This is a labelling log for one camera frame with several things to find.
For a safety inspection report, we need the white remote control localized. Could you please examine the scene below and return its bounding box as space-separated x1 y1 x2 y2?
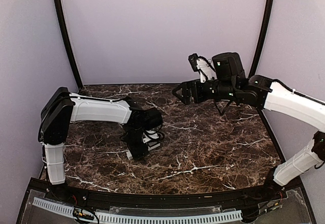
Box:
126 142 160 160

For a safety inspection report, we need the left black frame post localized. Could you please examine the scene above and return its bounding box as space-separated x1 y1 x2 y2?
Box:
54 0 83 91

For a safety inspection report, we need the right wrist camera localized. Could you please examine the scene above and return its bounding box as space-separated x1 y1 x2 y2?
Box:
188 53 216 83

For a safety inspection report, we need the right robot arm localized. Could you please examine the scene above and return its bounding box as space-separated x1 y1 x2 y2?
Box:
172 52 324 201

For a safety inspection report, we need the right black frame post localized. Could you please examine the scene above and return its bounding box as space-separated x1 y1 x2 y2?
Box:
248 0 274 77

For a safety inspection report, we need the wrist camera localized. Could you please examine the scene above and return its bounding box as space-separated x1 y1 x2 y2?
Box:
143 131 165 143
188 53 216 83

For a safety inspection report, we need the white slotted cable duct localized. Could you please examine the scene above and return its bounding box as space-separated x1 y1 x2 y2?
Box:
32 197 243 223

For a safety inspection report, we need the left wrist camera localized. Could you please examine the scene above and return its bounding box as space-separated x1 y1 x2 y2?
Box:
143 131 165 143

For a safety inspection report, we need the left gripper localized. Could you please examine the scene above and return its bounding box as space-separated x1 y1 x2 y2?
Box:
123 125 150 161

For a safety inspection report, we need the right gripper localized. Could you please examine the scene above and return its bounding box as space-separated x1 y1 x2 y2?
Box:
173 78 238 104

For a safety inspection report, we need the black front rail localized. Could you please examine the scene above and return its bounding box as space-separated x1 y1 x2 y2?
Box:
27 178 305 211

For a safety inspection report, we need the black frame post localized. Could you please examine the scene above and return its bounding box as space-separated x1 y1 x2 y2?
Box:
248 0 274 77
54 0 83 91

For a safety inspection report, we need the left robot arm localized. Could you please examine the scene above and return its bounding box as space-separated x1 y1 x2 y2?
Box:
38 87 165 202

